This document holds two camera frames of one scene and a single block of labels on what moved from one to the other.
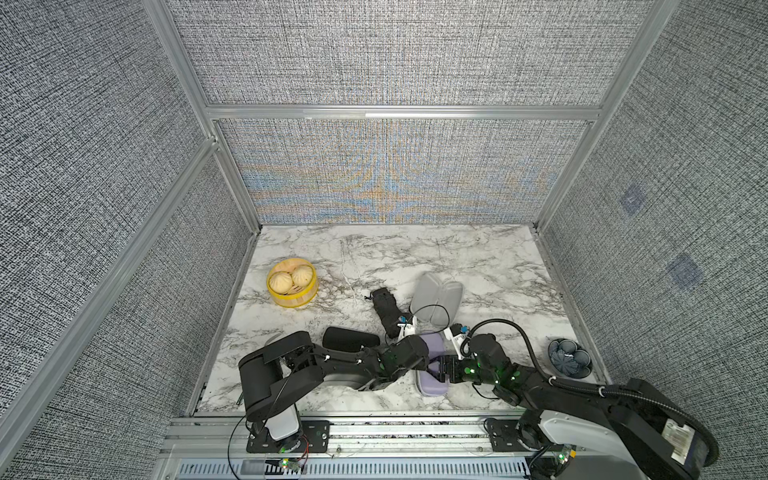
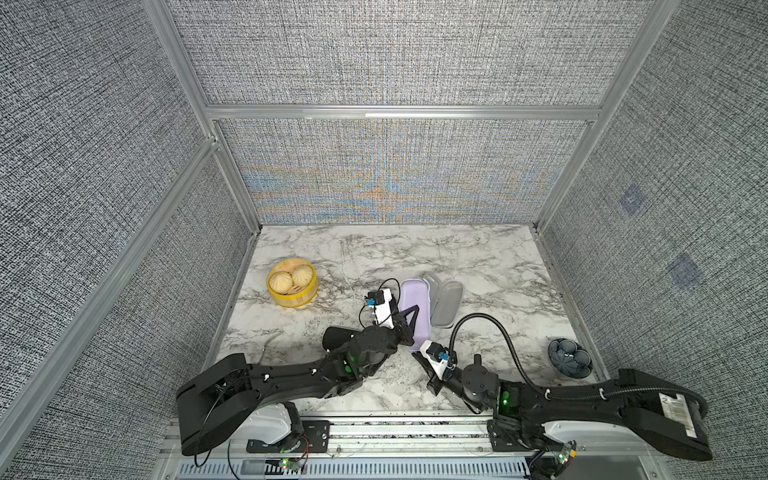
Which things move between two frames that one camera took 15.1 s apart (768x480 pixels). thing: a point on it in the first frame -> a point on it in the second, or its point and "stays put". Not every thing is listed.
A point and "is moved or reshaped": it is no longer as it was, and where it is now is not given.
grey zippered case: [347, 340] stays put
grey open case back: [435, 302] stays put
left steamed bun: [281, 282] stays put
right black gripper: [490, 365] -> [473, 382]
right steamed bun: [302, 275] stays put
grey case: [428, 384] is moved or reshaped
